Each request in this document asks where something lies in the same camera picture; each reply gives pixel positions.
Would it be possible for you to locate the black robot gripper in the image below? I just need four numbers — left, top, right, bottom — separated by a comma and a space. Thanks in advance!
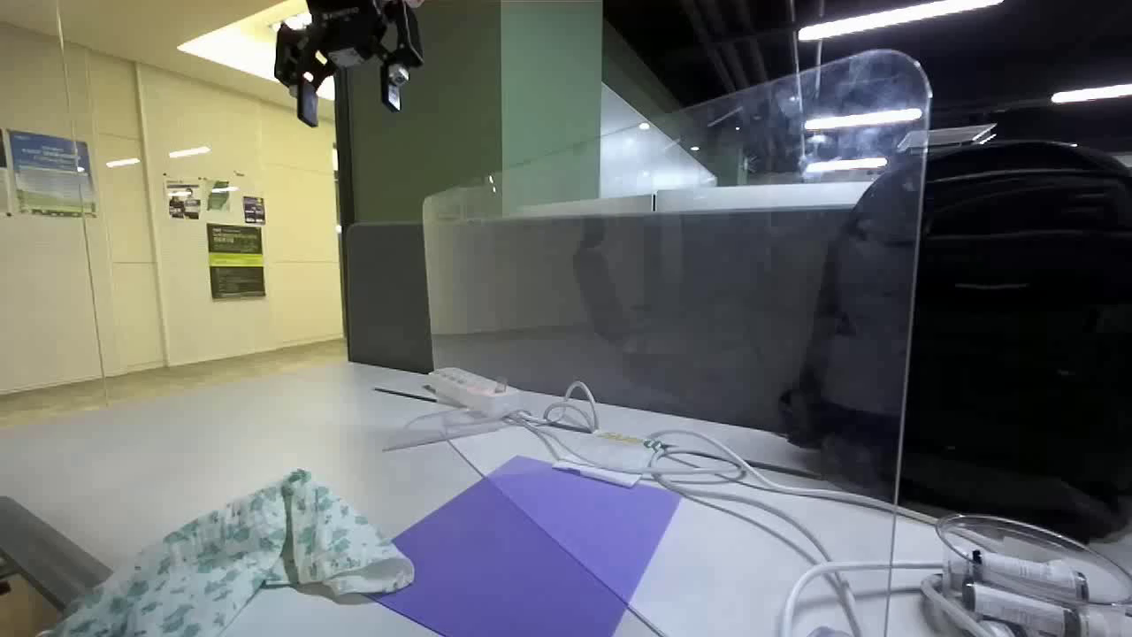
272, 0, 429, 131

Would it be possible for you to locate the white cloth with green print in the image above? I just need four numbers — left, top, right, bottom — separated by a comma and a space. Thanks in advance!
48, 467, 418, 637

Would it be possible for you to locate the green pillar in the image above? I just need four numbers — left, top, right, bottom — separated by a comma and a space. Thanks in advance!
334, 0, 605, 230

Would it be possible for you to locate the bright ceiling light panel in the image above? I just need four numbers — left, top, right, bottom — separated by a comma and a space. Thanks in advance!
174, 0, 341, 102

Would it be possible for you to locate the grey desk partition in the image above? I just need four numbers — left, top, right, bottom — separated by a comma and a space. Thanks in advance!
341, 179, 904, 443

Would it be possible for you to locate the white power strip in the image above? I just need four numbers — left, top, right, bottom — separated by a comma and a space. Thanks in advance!
420, 365, 526, 421

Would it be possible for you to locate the clear acrylic panel with feet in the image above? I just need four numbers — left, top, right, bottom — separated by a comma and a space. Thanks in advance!
383, 45, 937, 513

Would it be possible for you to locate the purple paper sheet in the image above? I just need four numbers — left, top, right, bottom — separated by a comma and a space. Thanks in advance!
375, 453, 684, 637

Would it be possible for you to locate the long ceiling light tube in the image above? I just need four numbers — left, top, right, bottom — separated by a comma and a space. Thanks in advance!
1046, 82, 1132, 111
795, 0, 1010, 45

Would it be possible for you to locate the black backpack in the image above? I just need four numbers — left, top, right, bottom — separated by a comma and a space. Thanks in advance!
781, 102, 1132, 542

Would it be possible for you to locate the white plug adapter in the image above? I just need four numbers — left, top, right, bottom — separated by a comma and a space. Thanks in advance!
920, 581, 1132, 637
944, 545, 1097, 602

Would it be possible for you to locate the small photo wall notice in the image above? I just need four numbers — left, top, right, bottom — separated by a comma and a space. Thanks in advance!
162, 178, 205, 222

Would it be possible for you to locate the dark green wall poster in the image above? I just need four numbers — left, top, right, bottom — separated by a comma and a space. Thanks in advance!
205, 220, 268, 304

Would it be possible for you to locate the blue wall poster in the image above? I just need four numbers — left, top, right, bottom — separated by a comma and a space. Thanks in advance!
4, 128, 101, 220

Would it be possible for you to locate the white looped cable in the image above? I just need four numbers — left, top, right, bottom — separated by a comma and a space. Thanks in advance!
538, 380, 605, 434

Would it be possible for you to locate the white coiled cable bundle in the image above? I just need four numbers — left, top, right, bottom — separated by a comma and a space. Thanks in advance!
640, 430, 762, 487

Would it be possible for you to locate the long white cable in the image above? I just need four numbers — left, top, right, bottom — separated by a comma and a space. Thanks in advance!
516, 417, 1132, 637

